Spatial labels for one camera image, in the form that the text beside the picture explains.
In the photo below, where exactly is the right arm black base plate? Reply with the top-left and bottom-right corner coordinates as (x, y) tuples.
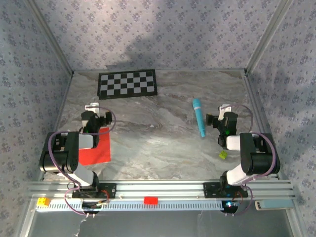
(202, 182), (249, 198)

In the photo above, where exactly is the light blue flat device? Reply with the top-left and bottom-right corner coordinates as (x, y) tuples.
(254, 199), (294, 211)

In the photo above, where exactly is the aluminium table side rail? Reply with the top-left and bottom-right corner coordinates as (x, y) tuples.
(242, 69), (283, 181)
(38, 71), (75, 182)

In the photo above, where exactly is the teal pen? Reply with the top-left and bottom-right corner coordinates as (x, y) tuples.
(192, 98), (206, 138)

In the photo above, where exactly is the aluminium mounting rail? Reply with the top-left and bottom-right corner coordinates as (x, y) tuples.
(27, 179), (297, 200)

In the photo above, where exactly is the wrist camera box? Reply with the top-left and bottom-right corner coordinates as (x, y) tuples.
(206, 104), (233, 127)
(84, 103), (112, 125)

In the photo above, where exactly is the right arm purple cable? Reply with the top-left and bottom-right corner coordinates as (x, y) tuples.
(222, 103), (278, 218)

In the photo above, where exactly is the white slotted cable duct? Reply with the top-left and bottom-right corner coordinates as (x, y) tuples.
(36, 199), (223, 212)

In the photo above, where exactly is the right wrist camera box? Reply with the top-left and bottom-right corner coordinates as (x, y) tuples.
(206, 104), (233, 127)

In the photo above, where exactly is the aluminium frame post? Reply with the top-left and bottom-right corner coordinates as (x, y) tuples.
(24, 0), (75, 75)
(245, 0), (296, 75)

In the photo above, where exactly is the black controller board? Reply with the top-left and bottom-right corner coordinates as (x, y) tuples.
(81, 201), (102, 215)
(221, 200), (239, 215)

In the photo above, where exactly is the red cloth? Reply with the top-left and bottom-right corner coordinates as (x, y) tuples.
(79, 127), (112, 166)

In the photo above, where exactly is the black white checkerboard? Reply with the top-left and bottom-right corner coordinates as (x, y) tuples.
(97, 69), (158, 101)

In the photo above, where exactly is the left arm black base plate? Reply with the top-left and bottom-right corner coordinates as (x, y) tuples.
(71, 183), (117, 199)

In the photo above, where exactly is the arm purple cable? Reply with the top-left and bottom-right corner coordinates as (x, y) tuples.
(222, 103), (278, 218)
(48, 106), (117, 218)

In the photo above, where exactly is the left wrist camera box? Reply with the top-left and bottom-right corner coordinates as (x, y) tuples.
(84, 103), (112, 125)

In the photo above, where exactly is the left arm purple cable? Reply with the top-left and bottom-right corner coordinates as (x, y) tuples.
(48, 106), (117, 218)

